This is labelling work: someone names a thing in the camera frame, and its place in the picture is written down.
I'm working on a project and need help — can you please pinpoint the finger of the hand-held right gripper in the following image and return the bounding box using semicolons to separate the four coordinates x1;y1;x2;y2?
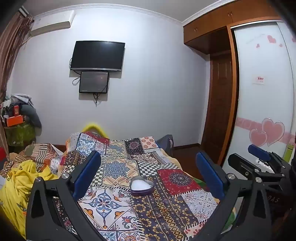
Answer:
248;144;291;173
227;153;286;181

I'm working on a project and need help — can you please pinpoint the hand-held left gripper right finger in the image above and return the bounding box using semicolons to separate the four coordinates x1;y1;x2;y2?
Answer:
190;151;278;241

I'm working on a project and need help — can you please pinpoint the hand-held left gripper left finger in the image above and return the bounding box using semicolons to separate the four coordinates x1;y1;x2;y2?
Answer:
25;151;111;241

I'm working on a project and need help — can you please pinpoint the purple heart-shaped jewelry box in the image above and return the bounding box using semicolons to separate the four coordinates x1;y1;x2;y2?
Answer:
130;176;154;197

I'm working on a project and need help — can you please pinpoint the braided cord bracelet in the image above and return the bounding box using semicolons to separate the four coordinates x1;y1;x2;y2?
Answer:
148;209;163;219

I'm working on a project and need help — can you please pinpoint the green bottle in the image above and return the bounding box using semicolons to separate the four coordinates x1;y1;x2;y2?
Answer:
284;143;295;162

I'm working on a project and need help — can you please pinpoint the patchwork printed blanket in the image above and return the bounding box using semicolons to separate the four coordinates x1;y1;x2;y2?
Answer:
52;131;234;241

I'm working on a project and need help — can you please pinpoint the beige fleece blanket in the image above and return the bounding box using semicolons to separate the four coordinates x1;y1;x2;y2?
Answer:
159;148;184;168

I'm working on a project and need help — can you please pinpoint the striped brown blanket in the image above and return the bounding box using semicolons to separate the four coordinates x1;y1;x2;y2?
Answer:
0;142;63;177

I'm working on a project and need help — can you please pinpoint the brown wooden door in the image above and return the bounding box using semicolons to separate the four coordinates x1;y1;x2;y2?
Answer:
200;54;234;164

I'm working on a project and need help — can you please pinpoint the yellow cloth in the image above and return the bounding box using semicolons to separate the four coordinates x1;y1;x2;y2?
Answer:
0;159;58;241

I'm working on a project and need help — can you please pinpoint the green patterned bag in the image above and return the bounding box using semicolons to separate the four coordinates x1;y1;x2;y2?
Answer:
5;124;37;146

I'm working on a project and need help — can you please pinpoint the orange box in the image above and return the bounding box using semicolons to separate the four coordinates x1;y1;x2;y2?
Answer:
6;115;24;127

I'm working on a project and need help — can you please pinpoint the pile of clothes and papers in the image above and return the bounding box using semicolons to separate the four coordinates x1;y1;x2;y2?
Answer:
0;93;34;109

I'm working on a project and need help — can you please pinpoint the wooden overhead cabinet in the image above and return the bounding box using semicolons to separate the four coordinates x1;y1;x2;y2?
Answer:
183;0;287;55

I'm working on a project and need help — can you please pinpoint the striped brown curtain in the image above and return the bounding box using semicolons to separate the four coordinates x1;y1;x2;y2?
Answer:
0;11;35;99

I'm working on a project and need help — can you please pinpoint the white air conditioner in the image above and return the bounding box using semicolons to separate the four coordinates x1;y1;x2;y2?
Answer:
30;10;75;37

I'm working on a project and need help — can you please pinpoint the small black wall monitor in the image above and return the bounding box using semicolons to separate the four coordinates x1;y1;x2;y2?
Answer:
79;71;110;94

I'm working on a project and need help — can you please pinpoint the black wall television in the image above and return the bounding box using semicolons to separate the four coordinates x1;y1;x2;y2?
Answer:
70;41;126;72

